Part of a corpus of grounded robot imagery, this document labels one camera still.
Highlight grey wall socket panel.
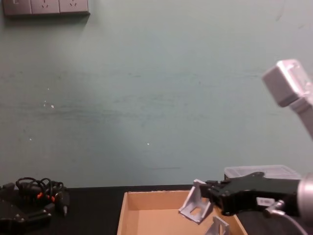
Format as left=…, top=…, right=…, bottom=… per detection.
left=2, top=0, right=90, bottom=17

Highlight shallow brown cardboard tray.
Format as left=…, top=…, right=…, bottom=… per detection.
left=116, top=190, right=248, bottom=235

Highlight silver metal corner bracket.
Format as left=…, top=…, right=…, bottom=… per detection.
left=178, top=179, right=213, bottom=225
left=204, top=215, right=230, bottom=235

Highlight right wrist cable silver plug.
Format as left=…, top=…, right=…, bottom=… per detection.
left=263, top=200, right=309, bottom=235

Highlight black table cloth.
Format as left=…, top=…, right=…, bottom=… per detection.
left=0, top=186, right=313, bottom=235

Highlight black corded tool orange parts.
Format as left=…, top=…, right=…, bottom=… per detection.
left=15, top=177, right=71, bottom=217

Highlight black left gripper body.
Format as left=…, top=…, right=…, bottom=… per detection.
left=0, top=198, right=29, bottom=232

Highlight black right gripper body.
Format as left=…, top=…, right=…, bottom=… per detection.
left=224, top=177, right=303, bottom=217

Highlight clear plastic case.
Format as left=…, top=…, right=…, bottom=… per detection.
left=224, top=164, right=302, bottom=182

